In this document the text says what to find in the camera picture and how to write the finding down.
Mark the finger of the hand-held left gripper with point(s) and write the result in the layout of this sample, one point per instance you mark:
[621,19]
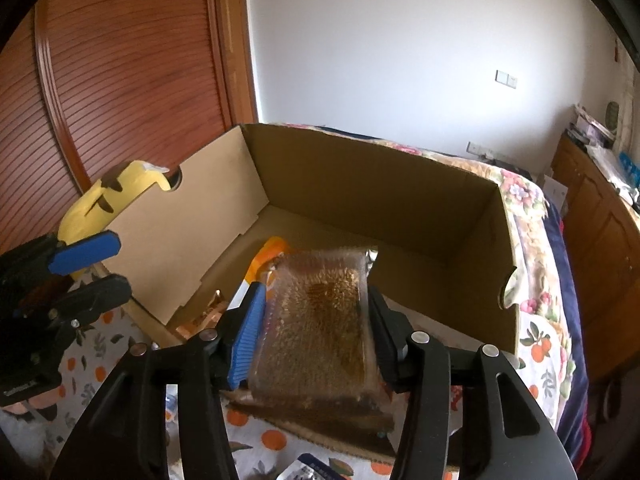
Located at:
[95,300]
[85,255]

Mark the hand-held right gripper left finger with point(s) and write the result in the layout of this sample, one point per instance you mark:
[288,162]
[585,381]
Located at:
[247,340]

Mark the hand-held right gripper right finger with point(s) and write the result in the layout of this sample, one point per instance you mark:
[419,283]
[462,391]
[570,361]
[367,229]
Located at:
[395,345]

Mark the clear brown cracker packet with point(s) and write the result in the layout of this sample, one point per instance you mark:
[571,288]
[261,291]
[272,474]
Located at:
[315,330]

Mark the orange snack packet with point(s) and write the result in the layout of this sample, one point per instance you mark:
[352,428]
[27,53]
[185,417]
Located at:
[272,255]

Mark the cardboard box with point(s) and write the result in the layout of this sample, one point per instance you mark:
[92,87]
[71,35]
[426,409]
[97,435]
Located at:
[375,200]

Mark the yellow plush toy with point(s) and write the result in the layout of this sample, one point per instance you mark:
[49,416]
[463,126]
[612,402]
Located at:
[90,210]

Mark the tan snack packet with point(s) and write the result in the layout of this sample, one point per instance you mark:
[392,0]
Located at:
[207,317]

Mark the orange print tablecloth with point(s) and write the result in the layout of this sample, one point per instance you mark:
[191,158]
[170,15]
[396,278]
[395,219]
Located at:
[250,427]

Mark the blue white snack packet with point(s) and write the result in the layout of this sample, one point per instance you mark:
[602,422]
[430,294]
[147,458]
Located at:
[310,466]

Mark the dark blue blanket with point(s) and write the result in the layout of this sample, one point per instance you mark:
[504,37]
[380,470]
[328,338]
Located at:
[575,335]

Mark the wooden louvered wardrobe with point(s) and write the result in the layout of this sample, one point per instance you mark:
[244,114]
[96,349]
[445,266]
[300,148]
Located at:
[125,60]

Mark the wooden side cabinet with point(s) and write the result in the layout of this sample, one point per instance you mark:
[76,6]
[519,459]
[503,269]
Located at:
[610,240]

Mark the row of blue bottles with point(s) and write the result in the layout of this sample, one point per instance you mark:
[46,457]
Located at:
[629,167]

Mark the round mirror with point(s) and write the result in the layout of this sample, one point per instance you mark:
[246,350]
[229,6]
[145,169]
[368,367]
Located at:
[612,115]

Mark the white wall outlet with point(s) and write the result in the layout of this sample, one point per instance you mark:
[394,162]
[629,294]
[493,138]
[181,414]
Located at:
[479,148]

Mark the white light switch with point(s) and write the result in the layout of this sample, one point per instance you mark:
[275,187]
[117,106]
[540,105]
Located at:
[506,77]

